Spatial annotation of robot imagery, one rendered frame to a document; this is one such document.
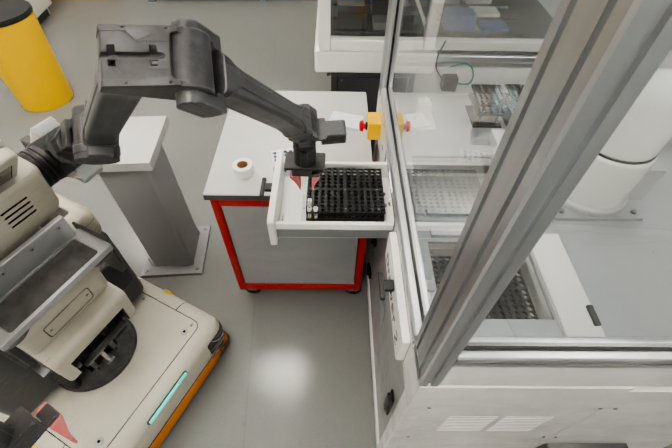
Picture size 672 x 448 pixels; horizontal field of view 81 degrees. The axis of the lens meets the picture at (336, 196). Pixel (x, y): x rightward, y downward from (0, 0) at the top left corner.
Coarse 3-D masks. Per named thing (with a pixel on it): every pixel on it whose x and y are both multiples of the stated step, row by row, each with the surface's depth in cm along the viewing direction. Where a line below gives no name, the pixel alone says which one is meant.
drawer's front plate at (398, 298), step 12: (396, 240) 99; (396, 252) 96; (396, 264) 94; (396, 276) 92; (396, 288) 90; (396, 300) 89; (396, 312) 89; (396, 324) 89; (396, 336) 89; (408, 336) 82; (396, 348) 89
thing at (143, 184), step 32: (128, 128) 153; (160, 128) 153; (128, 160) 141; (160, 160) 161; (128, 192) 157; (160, 192) 160; (160, 224) 173; (192, 224) 200; (160, 256) 191; (192, 256) 198
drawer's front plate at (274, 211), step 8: (280, 152) 120; (280, 160) 118; (280, 168) 116; (280, 176) 116; (272, 184) 111; (280, 184) 116; (272, 192) 109; (280, 192) 116; (272, 200) 107; (280, 200) 116; (272, 208) 105; (280, 208) 116; (272, 216) 103; (272, 224) 103; (272, 232) 106; (272, 240) 108
